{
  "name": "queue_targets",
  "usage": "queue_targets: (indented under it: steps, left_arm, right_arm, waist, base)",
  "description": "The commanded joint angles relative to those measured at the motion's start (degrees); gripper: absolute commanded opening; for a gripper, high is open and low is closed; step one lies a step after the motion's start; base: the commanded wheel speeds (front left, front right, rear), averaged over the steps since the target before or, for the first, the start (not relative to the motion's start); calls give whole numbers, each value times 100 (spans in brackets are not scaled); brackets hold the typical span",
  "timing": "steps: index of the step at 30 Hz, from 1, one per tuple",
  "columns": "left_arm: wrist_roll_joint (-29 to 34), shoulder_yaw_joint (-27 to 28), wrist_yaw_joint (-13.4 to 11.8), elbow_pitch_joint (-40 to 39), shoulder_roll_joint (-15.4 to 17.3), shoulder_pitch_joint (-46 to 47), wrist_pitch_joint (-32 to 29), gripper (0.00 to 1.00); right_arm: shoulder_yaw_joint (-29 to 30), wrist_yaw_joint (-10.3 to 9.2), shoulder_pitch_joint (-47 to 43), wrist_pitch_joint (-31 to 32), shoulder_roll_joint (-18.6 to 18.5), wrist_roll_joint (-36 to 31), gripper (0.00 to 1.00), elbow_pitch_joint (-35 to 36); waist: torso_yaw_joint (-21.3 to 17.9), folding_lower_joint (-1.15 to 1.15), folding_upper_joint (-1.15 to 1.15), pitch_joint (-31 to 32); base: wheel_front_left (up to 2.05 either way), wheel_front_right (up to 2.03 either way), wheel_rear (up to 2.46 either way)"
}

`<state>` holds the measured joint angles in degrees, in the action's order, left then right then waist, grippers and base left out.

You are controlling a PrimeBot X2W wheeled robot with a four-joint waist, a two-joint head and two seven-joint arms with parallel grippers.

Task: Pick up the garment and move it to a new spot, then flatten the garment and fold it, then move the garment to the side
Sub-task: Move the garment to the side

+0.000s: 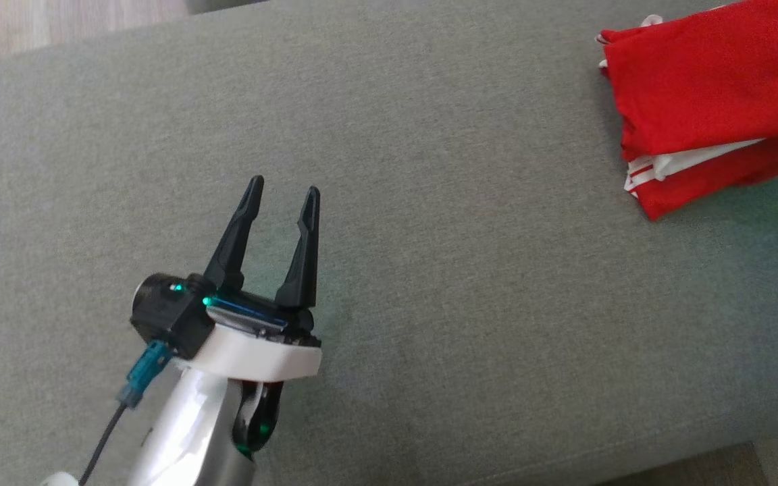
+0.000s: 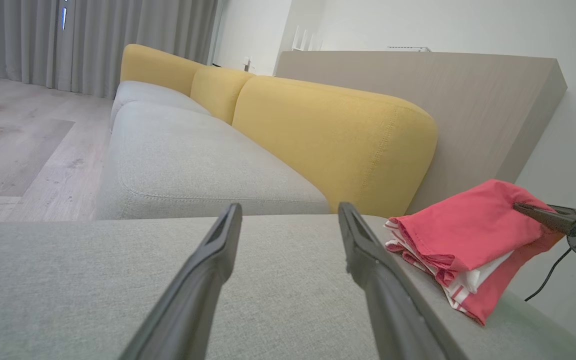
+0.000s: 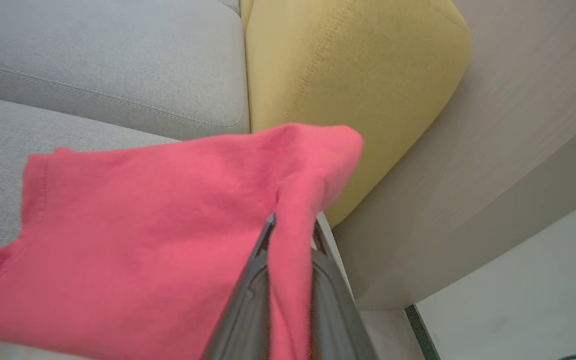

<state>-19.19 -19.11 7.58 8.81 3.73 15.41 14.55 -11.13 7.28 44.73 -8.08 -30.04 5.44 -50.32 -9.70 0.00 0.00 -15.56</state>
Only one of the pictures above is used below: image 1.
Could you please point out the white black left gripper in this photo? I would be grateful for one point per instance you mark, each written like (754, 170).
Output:
(254, 354)

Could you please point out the red basketball jersey white sleeve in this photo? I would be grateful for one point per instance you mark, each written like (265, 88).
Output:
(699, 81)

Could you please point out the grey sofa seat cushion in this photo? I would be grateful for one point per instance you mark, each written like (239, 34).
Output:
(463, 236)

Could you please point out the grey sofa back cushion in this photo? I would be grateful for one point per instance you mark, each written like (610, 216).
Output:
(227, 5)

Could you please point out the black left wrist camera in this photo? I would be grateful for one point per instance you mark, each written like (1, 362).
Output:
(169, 314)

